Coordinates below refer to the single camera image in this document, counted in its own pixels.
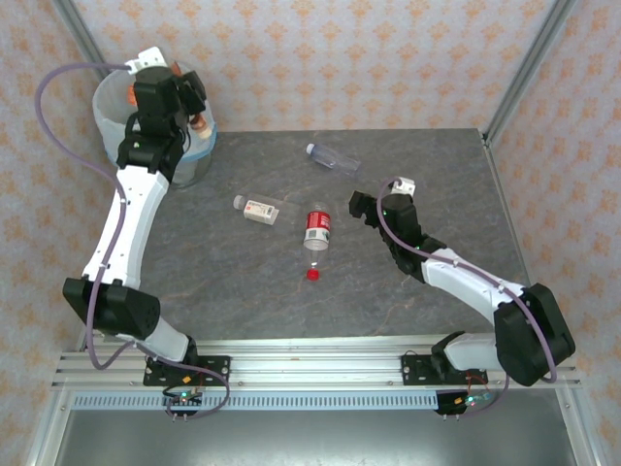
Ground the red label bottle red cap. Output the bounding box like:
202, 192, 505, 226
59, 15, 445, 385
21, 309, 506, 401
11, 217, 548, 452
303, 201, 334, 283

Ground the clear bottle white cap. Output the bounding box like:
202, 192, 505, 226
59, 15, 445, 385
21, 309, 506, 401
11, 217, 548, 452
304, 142, 363, 177

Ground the white label clear bottle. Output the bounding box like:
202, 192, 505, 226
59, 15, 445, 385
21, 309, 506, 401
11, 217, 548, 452
232, 193, 302, 227

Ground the round grey bin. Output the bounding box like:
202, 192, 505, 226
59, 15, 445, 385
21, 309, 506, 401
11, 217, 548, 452
169, 145, 214, 189

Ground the small controller circuit board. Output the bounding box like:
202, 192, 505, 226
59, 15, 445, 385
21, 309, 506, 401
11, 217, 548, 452
455, 391, 494, 408
162, 387, 205, 408

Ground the grey metal shelf panel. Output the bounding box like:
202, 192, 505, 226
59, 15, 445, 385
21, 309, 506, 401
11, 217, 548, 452
52, 410, 578, 466

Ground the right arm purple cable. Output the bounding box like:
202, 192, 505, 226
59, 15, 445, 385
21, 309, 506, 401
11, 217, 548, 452
376, 177, 559, 418

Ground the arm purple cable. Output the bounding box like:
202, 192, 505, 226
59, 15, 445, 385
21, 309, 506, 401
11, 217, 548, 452
376, 177, 559, 418
37, 61, 232, 421

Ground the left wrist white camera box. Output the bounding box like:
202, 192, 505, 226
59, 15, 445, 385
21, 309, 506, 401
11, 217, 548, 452
126, 46, 169, 74

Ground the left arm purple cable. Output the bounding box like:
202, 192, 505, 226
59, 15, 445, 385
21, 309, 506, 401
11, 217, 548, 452
37, 61, 232, 421

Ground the aluminium frame post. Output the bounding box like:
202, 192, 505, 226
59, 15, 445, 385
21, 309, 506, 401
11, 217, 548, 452
50, 0, 106, 74
483, 0, 579, 147

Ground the aluminium side rail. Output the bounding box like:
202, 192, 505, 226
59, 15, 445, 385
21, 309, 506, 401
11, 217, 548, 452
482, 130, 554, 350

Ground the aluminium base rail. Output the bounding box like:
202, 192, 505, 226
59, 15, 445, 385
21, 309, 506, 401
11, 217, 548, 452
50, 339, 583, 391

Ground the grey slotted cable duct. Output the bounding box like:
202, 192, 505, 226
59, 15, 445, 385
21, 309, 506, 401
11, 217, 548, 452
71, 393, 441, 413

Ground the aluminium frame leg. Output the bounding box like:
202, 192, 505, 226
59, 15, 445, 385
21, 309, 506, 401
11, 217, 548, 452
555, 387, 598, 466
26, 387, 74, 466

